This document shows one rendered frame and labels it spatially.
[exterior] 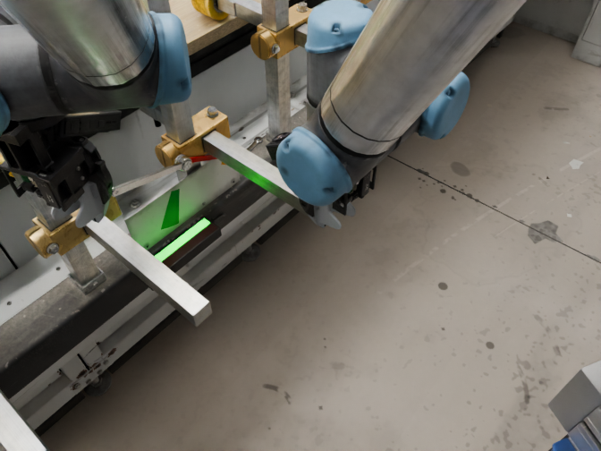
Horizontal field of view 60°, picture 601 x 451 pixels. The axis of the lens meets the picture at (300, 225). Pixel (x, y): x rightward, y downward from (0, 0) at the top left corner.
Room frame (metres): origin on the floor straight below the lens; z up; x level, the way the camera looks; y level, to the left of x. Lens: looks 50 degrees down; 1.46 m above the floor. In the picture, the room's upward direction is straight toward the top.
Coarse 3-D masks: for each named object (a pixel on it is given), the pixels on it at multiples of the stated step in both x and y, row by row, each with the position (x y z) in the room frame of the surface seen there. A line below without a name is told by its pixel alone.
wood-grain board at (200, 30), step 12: (180, 0) 1.13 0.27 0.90; (180, 12) 1.08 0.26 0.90; (192, 12) 1.08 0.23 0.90; (192, 24) 1.03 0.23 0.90; (204, 24) 1.03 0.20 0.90; (216, 24) 1.03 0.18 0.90; (228, 24) 1.04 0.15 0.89; (240, 24) 1.06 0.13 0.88; (192, 36) 0.98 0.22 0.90; (204, 36) 0.99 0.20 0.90; (216, 36) 1.01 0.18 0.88; (192, 48) 0.96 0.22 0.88
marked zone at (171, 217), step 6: (174, 192) 0.65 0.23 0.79; (174, 198) 0.65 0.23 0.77; (168, 204) 0.63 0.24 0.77; (174, 204) 0.64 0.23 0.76; (168, 210) 0.63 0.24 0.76; (174, 210) 0.64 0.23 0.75; (168, 216) 0.63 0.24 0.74; (174, 216) 0.64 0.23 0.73; (168, 222) 0.63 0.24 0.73; (174, 222) 0.63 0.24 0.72; (162, 228) 0.61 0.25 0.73
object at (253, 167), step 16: (144, 112) 0.82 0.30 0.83; (160, 112) 0.78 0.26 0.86; (208, 144) 0.70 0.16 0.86; (224, 144) 0.69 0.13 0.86; (224, 160) 0.67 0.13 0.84; (240, 160) 0.65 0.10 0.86; (256, 160) 0.65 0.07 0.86; (256, 176) 0.62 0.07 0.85; (272, 176) 0.61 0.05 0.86; (272, 192) 0.60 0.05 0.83; (288, 192) 0.58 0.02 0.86
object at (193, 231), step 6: (204, 222) 0.65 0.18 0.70; (192, 228) 0.63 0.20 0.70; (198, 228) 0.63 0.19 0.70; (186, 234) 0.62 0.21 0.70; (192, 234) 0.62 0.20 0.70; (180, 240) 0.61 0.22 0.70; (186, 240) 0.61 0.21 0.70; (168, 246) 0.59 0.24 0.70; (174, 246) 0.59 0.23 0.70; (180, 246) 0.59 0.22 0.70; (162, 252) 0.58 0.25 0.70; (168, 252) 0.58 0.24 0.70; (162, 258) 0.56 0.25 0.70
